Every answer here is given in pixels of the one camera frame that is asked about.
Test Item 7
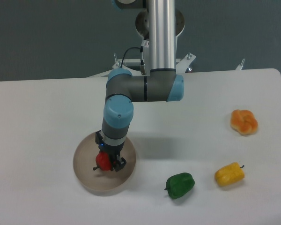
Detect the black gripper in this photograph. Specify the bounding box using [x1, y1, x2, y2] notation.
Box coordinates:
[95, 130, 126, 172]

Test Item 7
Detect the red toy bell pepper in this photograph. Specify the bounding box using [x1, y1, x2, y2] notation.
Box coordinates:
[93, 152, 112, 171]

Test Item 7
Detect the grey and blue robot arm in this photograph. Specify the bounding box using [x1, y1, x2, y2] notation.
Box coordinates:
[93, 0, 184, 172]

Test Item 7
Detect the beige round plate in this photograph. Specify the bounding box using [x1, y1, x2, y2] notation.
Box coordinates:
[73, 133, 136, 196]

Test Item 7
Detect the green toy bell pepper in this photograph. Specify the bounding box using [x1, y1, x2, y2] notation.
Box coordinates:
[164, 172, 195, 199]

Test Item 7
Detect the yellow toy bell pepper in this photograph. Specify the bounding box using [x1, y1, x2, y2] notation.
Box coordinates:
[214, 162, 245, 187]

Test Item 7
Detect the orange knotted bread roll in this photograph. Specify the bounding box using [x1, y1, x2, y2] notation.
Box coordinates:
[230, 109, 259, 135]

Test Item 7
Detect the black cable with connector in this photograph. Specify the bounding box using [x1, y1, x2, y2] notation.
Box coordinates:
[118, 34, 150, 75]

